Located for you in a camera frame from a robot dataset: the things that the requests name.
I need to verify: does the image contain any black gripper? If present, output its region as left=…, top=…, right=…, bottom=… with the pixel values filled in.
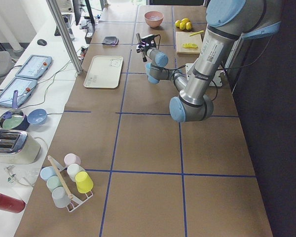
left=136, top=34, right=156, bottom=53

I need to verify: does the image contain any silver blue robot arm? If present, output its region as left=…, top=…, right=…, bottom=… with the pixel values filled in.
left=136, top=0, right=284, bottom=122

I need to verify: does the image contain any pink bowl of ice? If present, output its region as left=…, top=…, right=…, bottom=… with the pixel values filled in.
left=144, top=11, right=164, bottom=28

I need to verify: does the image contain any pink plastic cup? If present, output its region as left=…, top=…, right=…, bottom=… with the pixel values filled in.
left=64, top=153, right=81, bottom=167

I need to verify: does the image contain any white plastic cup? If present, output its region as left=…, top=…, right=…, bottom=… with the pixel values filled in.
left=67, top=163, right=85, bottom=182

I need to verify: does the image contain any yellow-green plastic cup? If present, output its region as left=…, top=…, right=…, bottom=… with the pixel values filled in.
left=75, top=171, right=94, bottom=194

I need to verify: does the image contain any blue plastic cup on rack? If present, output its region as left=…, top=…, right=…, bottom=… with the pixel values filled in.
left=39, top=166, right=57, bottom=182

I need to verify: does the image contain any mint green plastic cup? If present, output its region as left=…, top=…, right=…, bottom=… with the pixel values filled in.
left=46, top=176, right=63, bottom=192

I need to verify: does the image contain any grey plastic cup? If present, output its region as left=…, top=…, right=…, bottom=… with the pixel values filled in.
left=51, top=187, right=71, bottom=208

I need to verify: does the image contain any yellow lemon upper right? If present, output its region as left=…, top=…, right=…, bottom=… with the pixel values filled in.
left=175, top=20, right=181, bottom=28

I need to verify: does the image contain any bamboo cutting board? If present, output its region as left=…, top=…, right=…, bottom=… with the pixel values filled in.
left=175, top=32, right=202, bottom=54

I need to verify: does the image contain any lemon slices row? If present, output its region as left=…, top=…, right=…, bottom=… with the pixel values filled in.
left=182, top=43, right=198, bottom=49

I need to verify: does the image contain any grey folded cloth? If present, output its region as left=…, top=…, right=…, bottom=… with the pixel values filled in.
left=102, top=36, right=119, bottom=46

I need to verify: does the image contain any yellow-green plastic knife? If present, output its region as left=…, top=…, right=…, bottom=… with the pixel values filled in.
left=189, top=30, right=204, bottom=37

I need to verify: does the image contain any cream bear serving tray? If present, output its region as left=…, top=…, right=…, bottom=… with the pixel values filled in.
left=83, top=55, right=123, bottom=89

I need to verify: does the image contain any black computer mouse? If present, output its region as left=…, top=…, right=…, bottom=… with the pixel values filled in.
left=37, top=39, right=47, bottom=46

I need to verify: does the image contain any upper teach pendant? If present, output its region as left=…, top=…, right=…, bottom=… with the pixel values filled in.
left=15, top=55, right=53, bottom=80

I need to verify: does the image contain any teach pendant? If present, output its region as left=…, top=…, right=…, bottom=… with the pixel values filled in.
left=0, top=77, right=37, bottom=108
left=15, top=55, right=53, bottom=80

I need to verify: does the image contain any lower teach pendant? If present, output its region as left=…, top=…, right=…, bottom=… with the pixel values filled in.
left=0, top=77, right=37, bottom=108

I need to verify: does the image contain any blue ceramic bowl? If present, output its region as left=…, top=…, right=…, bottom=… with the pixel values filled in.
left=27, top=109, right=47, bottom=125

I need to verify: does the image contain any blue pot with lid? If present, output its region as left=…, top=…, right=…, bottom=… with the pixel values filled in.
left=0, top=90, right=30, bottom=131

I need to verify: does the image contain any silver toaster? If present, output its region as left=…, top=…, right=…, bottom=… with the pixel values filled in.
left=0, top=129, right=40, bottom=164

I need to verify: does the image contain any red bottle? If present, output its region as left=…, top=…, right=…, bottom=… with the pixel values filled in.
left=0, top=193, right=26, bottom=213

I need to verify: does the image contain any aluminium frame post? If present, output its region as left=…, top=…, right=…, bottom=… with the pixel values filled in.
left=46, top=0, right=83, bottom=75

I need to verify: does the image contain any white wire cup rack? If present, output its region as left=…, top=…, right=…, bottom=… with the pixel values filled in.
left=47, top=155, right=94, bottom=213

